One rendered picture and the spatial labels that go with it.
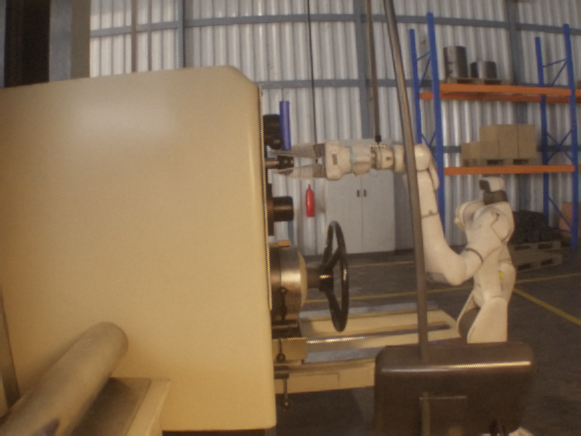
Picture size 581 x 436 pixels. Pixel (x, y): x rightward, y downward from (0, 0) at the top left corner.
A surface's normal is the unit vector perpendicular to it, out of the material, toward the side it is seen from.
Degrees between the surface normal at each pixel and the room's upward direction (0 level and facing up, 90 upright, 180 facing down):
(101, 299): 90
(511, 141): 90
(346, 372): 90
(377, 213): 90
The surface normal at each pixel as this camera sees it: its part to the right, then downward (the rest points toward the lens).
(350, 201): 0.04, 0.08
